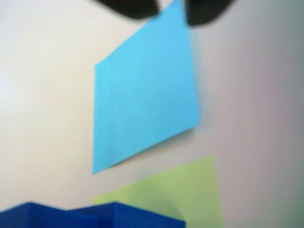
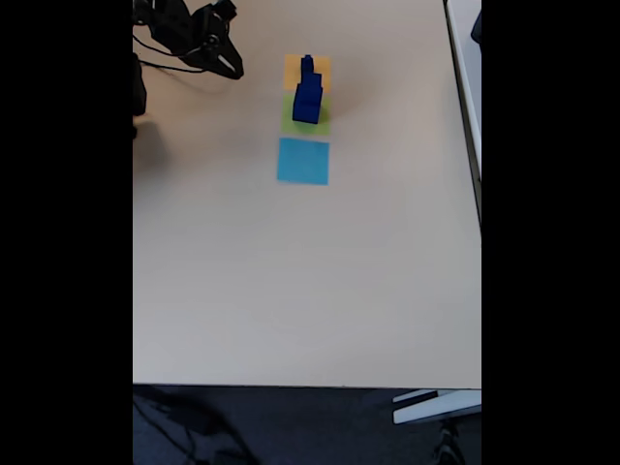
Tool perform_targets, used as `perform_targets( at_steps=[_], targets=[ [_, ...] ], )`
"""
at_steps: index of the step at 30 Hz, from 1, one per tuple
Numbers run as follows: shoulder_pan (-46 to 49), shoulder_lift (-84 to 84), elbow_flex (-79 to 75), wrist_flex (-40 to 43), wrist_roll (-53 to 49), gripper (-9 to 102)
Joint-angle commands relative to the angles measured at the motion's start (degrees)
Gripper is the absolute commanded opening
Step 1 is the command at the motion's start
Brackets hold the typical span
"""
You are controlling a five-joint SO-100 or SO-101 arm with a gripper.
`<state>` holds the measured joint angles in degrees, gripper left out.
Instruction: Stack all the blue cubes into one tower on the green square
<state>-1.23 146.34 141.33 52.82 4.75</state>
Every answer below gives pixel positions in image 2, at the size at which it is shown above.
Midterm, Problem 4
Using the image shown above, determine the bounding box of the orange paper square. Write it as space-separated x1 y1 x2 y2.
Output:
283 53 333 94

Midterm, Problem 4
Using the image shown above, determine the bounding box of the green paper square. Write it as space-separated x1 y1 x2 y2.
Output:
281 91 333 137

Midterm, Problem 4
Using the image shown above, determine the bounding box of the light blue paper square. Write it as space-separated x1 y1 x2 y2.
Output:
276 137 331 187

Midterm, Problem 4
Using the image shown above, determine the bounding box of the medium blue cube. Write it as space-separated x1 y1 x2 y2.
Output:
298 71 325 93

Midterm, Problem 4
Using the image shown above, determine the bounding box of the large blue cube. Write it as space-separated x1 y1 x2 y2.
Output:
292 84 325 126

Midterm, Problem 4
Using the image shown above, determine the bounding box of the white neighbouring table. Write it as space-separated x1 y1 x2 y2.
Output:
444 0 482 233

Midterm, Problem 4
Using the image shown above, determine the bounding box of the white table foot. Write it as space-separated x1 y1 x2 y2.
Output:
391 388 482 426

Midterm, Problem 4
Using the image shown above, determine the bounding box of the black floor cable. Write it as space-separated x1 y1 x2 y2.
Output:
133 387 253 465

